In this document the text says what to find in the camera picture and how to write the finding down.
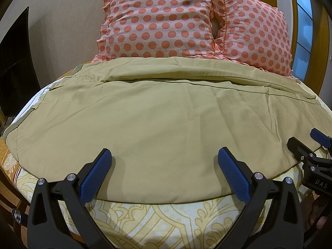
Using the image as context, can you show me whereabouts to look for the khaki beige pants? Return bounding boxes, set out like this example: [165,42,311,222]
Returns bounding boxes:
[3,57,331,204]

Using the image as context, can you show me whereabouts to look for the yellow patterned bed sheet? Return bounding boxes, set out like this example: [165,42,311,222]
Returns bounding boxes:
[8,81,331,248]

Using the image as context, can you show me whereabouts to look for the wooden framed window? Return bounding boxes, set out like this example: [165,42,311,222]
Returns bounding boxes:
[261,0,330,94]

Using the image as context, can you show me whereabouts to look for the pink polka dot pillow right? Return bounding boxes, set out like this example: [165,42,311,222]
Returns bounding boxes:
[212,0,292,77]

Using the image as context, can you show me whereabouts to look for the pink polka dot pillow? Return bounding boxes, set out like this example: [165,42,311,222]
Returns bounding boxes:
[212,0,292,77]
[93,0,222,62]

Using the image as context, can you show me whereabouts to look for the pink polka dot pillow left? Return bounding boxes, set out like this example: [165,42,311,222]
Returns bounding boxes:
[93,0,222,62]

